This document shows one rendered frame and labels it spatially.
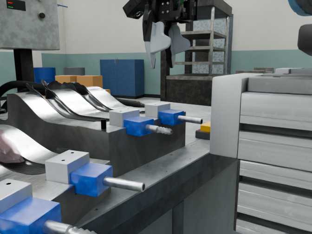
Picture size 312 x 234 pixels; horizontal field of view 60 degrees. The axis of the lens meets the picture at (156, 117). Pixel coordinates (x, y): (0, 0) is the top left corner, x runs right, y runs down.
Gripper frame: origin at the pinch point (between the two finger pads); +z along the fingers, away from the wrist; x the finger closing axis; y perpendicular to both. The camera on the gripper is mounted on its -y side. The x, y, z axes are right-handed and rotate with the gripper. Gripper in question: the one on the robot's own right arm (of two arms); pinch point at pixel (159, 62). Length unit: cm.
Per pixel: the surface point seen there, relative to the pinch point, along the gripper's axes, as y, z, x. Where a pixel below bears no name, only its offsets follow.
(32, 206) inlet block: 11.7, 13.9, -36.9
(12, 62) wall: -748, 1, 318
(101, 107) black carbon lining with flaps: -20.6, 12.3, 0.6
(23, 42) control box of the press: -85, -9, 14
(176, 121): 5.2, 12.4, -0.9
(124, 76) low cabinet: -501, 39, 509
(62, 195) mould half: 8.9, 15.8, -31.7
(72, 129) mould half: -8.3, 13.0, -17.7
